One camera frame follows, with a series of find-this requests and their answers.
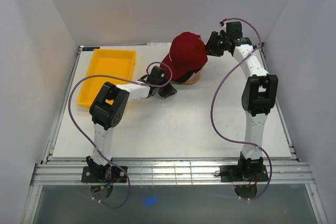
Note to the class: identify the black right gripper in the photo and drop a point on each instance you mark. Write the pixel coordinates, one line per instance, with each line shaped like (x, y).
(210, 45)

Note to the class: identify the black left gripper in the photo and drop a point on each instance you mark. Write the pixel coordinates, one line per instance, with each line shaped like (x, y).
(168, 90)

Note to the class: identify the dark green NY cap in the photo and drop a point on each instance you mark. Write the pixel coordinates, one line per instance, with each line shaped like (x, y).
(185, 76)

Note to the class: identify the red baseball cap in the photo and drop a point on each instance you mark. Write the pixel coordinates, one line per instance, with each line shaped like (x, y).
(187, 53)

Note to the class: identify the pink LA baseball cap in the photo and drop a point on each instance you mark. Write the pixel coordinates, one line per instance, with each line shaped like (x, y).
(195, 75)

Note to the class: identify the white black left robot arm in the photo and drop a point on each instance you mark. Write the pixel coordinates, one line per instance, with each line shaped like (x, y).
(107, 110)

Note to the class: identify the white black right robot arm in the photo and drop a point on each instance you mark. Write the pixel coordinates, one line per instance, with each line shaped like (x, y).
(257, 99)

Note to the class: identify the yellow plastic bin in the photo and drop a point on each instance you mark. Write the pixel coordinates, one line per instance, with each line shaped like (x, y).
(117, 63)

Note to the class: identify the aluminium table frame rail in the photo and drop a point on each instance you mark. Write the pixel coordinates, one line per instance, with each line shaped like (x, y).
(166, 172)

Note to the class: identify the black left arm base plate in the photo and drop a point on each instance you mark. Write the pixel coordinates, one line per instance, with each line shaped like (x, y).
(109, 174)

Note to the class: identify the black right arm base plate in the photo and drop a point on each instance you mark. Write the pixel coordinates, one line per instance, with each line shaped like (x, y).
(232, 173)

